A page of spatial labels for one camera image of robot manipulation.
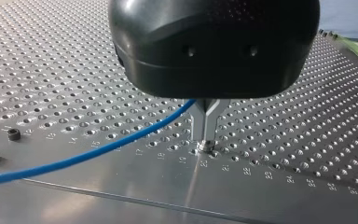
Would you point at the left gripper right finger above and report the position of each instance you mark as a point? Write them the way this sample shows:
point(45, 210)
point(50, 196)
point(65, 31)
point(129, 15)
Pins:
point(211, 126)

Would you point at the metal post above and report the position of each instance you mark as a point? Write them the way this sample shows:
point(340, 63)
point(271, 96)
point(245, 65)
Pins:
point(205, 146)

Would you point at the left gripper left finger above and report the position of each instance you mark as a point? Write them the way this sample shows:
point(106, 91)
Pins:
point(196, 127)

